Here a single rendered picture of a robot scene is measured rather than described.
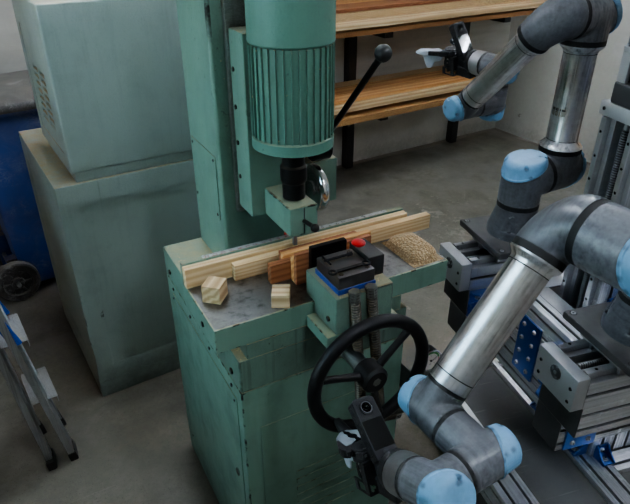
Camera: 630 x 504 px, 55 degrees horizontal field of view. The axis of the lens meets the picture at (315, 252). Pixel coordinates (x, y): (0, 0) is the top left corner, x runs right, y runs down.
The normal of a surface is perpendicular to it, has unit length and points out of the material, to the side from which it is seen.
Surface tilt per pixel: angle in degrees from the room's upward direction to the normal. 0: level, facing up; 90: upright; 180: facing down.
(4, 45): 90
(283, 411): 90
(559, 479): 0
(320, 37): 90
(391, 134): 90
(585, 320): 0
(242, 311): 0
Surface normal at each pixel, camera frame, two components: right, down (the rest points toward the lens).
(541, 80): -0.84, 0.26
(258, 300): 0.00, -0.87
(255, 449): 0.47, 0.44
